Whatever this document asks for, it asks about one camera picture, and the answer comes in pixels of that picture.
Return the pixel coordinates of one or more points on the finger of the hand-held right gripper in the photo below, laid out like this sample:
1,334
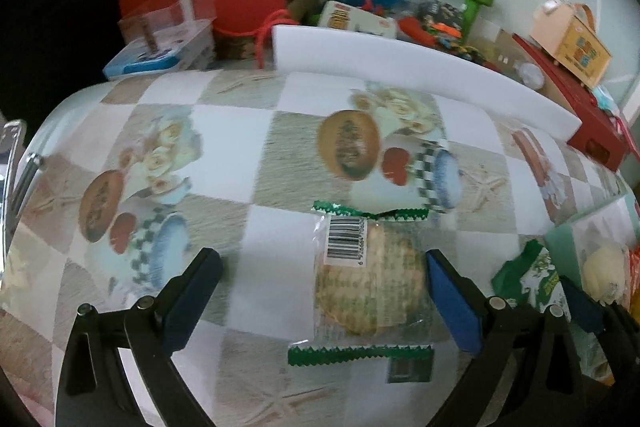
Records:
585,307

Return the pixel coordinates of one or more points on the small white round bottle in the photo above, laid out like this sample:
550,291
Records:
531,74

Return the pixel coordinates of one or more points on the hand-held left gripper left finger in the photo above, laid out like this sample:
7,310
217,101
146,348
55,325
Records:
192,297

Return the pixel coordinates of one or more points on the white foam board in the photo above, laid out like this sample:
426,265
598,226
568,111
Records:
400,67

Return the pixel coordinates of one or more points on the blue white tissue box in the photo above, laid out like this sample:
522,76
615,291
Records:
150,59

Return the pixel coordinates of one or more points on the small colourful printed box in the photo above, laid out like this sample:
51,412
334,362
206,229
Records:
350,19

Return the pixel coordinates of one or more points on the pile of small toys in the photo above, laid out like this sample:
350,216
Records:
440,29

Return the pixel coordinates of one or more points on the green snack packet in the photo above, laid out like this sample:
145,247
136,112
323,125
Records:
530,274

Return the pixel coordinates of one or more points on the dark red gift box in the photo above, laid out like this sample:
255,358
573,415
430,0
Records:
590,127

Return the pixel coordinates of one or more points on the teal shallow box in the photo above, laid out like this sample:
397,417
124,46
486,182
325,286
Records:
565,237

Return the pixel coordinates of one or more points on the cardboard box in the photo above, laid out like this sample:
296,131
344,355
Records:
505,52

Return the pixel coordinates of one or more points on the cookie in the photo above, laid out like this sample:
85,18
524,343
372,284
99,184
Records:
370,282

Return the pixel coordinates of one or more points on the cream bun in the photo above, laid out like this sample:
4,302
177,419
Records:
605,272

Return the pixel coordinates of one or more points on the light blue packet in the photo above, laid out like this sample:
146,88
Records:
604,99

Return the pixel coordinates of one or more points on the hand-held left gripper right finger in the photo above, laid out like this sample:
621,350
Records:
452,302

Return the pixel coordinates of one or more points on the pink red patterned packet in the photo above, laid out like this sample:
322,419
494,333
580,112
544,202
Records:
622,127

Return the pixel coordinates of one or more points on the green dumbbell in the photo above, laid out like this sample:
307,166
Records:
475,4

